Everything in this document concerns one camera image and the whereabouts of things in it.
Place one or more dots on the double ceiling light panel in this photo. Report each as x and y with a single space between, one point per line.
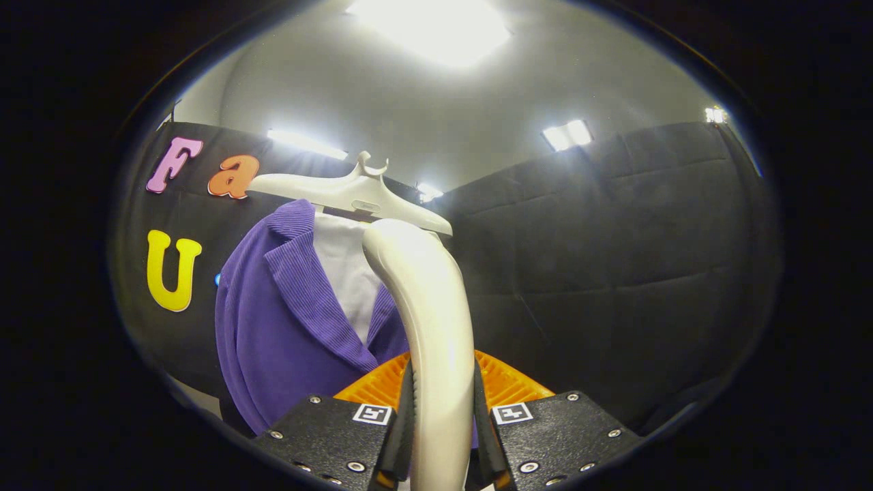
567 134

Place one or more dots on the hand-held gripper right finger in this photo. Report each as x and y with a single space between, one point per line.
481 429

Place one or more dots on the small ceiling light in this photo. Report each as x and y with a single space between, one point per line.
715 114
428 192

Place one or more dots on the large square ceiling light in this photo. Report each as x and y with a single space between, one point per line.
430 31

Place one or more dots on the white clothes hanger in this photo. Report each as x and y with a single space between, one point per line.
341 191

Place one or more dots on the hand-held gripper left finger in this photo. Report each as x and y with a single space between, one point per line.
407 423

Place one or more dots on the white garment steamer head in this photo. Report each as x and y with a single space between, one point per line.
436 320

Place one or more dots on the long ceiling light strip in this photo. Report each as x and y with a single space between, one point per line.
307 143

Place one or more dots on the white shirt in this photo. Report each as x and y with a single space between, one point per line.
348 266

